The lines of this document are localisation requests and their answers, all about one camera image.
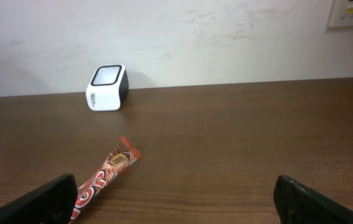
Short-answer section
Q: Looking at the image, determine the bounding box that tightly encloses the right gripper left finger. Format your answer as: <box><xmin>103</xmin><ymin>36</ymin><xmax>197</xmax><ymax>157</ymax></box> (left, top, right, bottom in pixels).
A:
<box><xmin>0</xmin><ymin>174</ymin><xmax>77</xmax><ymax>224</ymax></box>

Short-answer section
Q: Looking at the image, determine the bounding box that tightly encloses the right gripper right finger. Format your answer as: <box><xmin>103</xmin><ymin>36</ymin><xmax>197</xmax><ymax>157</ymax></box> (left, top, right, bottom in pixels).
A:
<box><xmin>273</xmin><ymin>175</ymin><xmax>353</xmax><ymax>224</ymax></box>

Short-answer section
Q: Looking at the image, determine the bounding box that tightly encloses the orange-brown chocolate bar wrapper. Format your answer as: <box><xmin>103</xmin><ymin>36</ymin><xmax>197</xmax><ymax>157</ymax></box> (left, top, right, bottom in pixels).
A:
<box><xmin>69</xmin><ymin>136</ymin><xmax>141</xmax><ymax>223</ymax></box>

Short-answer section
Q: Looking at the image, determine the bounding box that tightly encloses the white barcode scanner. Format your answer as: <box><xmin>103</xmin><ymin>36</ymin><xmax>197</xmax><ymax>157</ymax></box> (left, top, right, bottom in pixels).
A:
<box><xmin>85</xmin><ymin>64</ymin><xmax>129</xmax><ymax>111</ymax></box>

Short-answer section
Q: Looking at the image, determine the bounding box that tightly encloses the wall control panel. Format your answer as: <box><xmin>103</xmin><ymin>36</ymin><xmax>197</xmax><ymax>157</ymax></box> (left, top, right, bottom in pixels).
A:
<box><xmin>328</xmin><ymin>0</ymin><xmax>353</xmax><ymax>28</ymax></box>

